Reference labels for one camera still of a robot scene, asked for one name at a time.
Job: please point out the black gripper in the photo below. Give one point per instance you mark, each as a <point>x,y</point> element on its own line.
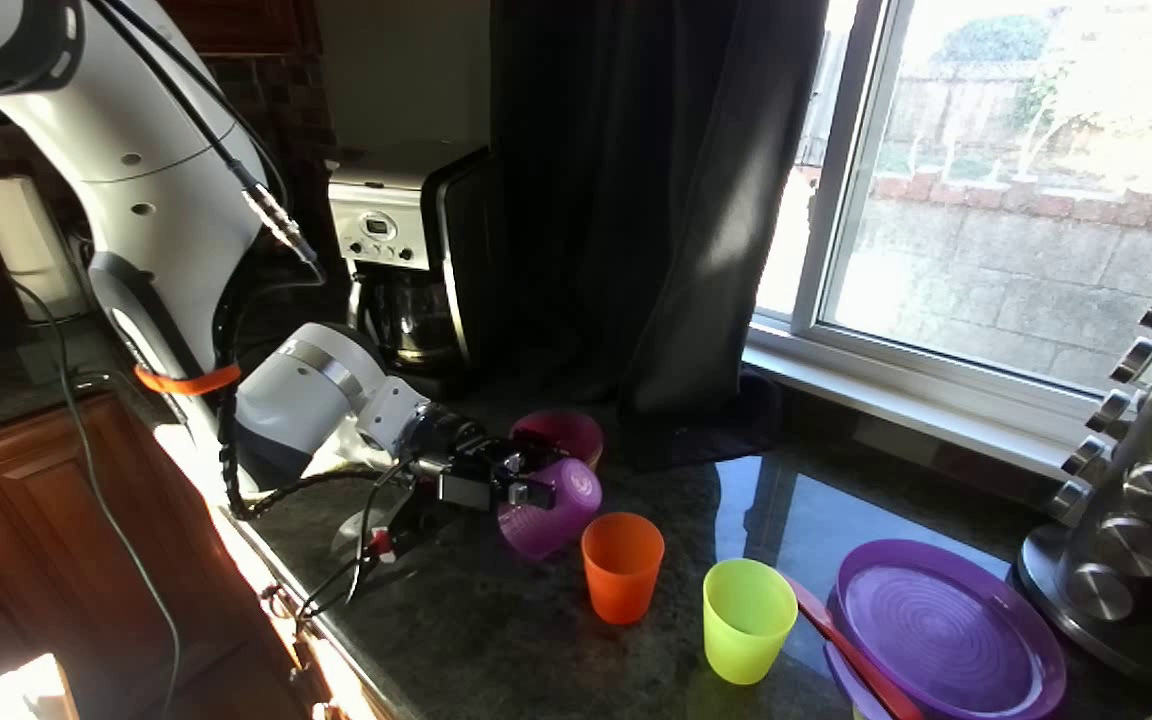
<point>472,467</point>

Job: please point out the purple plastic cup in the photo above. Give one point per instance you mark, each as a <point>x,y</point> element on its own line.
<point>554,515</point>

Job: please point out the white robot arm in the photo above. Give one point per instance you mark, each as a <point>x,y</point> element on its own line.
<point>177,195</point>

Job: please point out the orange plastic cup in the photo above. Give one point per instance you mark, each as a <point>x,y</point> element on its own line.
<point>621,558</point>

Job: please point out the yellow green plastic cup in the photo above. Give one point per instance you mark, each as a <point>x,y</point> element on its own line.
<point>748,615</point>

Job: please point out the stacked magenta yellow cups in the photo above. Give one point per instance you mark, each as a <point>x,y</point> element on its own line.
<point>569,434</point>

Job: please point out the black coffee maker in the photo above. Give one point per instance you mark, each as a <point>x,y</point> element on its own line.
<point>409,235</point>

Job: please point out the red plastic utensil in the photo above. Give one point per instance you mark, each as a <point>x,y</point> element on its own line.
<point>874,683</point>

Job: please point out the black curtain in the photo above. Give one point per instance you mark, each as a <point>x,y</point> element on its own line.
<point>640,150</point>

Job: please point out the purple plastic plate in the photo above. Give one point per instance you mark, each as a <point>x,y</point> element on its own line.
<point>960,640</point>

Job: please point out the wooden cabinet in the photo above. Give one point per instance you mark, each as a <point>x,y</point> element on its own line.
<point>112,566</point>

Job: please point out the metal spice rack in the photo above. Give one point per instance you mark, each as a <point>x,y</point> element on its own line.
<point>1090,566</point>

